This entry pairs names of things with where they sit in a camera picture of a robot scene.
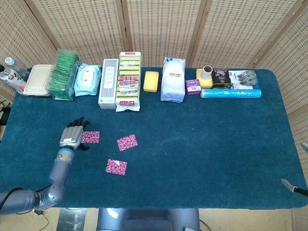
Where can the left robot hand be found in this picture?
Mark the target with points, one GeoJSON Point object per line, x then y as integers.
{"type": "Point", "coordinates": [71, 137]}

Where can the pink white patterned rectangular block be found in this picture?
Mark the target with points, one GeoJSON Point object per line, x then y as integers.
{"type": "Point", "coordinates": [127, 142]}
{"type": "Point", "coordinates": [116, 167]}
{"type": "Point", "coordinates": [92, 137]}

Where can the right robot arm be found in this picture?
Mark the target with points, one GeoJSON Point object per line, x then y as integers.
{"type": "Point", "coordinates": [305, 146]}

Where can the light blue wet wipes pack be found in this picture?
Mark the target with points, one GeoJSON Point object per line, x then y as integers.
{"type": "Point", "coordinates": [86, 80]}

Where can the clear box green tea bags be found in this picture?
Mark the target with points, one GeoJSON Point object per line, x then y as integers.
{"type": "Point", "coordinates": [62, 74]}

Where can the long white power strip box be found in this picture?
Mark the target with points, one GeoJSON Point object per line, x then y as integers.
{"type": "Point", "coordinates": [108, 84]}

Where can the beige lidded lunch box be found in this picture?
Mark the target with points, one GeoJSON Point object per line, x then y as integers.
{"type": "Point", "coordinates": [37, 80]}

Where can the yellow sponge multipack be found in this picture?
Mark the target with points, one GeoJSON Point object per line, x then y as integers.
{"type": "Point", "coordinates": [128, 81]}

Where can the bottles at left edge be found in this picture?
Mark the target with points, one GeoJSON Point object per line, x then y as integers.
{"type": "Point", "coordinates": [10, 79]}

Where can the grey metal floor plate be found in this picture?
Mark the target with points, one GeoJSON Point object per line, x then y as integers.
{"type": "Point", "coordinates": [72, 221]}

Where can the clear bottle white cap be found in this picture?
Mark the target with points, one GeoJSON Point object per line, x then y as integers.
{"type": "Point", "coordinates": [16, 68]}

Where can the yellow sponge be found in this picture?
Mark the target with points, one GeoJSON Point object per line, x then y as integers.
{"type": "Point", "coordinates": [151, 81]}
{"type": "Point", "coordinates": [201, 80]}

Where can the grey robot torso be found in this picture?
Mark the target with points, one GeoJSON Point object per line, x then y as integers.
{"type": "Point", "coordinates": [149, 221]}

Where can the white paper bag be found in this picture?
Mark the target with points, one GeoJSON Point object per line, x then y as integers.
{"type": "Point", "coordinates": [172, 81]}

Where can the blue carpet table cover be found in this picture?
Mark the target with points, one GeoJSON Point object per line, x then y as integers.
{"type": "Point", "coordinates": [192, 144]}

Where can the small purple box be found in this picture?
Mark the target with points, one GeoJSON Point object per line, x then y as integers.
{"type": "Point", "coordinates": [193, 87]}

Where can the woven bamboo folding screen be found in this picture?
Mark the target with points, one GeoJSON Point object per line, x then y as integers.
{"type": "Point", "coordinates": [163, 29]}

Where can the white roll cardboard core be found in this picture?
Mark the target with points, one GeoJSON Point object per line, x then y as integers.
{"type": "Point", "coordinates": [207, 72]}

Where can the dark rectangular tin can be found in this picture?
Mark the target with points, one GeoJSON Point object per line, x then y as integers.
{"type": "Point", "coordinates": [221, 79]}

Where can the blue cling film roll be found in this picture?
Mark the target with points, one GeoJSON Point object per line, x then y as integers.
{"type": "Point", "coordinates": [231, 93]}

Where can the packaged metal clips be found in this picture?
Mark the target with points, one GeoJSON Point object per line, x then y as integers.
{"type": "Point", "coordinates": [245, 79]}

